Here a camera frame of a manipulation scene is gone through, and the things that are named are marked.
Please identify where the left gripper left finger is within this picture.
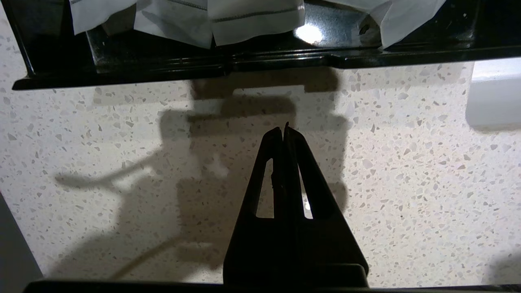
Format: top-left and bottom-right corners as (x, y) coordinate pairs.
(223, 127), (363, 285)

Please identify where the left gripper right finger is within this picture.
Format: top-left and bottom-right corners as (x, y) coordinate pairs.
(284, 122), (370, 285)

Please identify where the black amenity box with drawer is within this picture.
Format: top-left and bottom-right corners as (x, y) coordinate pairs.
(0, 0), (521, 91)

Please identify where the long clear toothbrush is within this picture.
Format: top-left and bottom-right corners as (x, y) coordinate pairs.
(68, 0), (138, 35)

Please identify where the white ceramic sink basin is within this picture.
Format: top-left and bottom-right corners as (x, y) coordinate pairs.
(465, 57), (521, 131)

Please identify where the grey sachet with green label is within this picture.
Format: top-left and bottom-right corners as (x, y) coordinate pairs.
(134, 0), (215, 50)

